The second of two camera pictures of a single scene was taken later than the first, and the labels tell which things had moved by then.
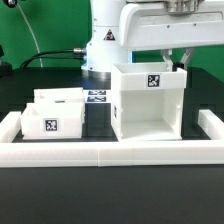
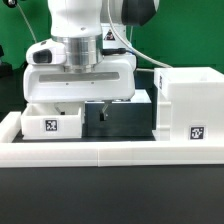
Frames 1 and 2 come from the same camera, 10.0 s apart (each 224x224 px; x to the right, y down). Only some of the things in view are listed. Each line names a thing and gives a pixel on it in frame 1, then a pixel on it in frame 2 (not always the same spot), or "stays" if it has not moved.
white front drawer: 53,120 stays
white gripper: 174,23 -> 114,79
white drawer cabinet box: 147,101 -> 190,104
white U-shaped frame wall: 171,153 stays
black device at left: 6,70 stays
